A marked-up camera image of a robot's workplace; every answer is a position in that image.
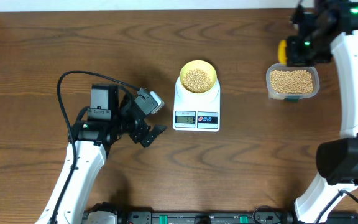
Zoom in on yellow measuring scoop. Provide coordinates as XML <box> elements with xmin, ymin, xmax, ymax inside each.
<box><xmin>277</xmin><ymin>39</ymin><xmax>288</xmax><ymax>65</ymax></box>

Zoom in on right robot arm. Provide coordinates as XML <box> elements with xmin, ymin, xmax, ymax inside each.
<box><xmin>278</xmin><ymin>1</ymin><xmax>358</xmax><ymax>223</ymax></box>

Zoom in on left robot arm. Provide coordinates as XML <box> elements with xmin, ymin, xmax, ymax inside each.
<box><xmin>38</xmin><ymin>84</ymin><xmax>166</xmax><ymax>223</ymax></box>

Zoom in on white digital kitchen scale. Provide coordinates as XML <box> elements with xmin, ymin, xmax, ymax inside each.
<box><xmin>172</xmin><ymin>78</ymin><xmax>221</xmax><ymax>132</ymax></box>

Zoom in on soybeans in bowl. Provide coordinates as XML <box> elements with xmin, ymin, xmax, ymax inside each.
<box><xmin>183</xmin><ymin>68</ymin><xmax>212</xmax><ymax>93</ymax></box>

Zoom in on pale yellow bowl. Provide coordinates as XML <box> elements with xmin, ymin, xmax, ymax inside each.
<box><xmin>179</xmin><ymin>60</ymin><xmax>218</xmax><ymax>91</ymax></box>

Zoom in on soybeans in container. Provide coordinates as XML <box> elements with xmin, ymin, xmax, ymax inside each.
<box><xmin>270</xmin><ymin>70</ymin><xmax>313</xmax><ymax>94</ymax></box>

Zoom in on clear plastic container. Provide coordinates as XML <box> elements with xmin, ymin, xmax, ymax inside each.
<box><xmin>266</xmin><ymin>63</ymin><xmax>319</xmax><ymax>100</ymax></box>

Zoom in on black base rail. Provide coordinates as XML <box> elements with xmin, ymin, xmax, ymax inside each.
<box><xmin>82</xmin><ymin>202</ymin><xmax>358</xmax><ymax>224</ymax></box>

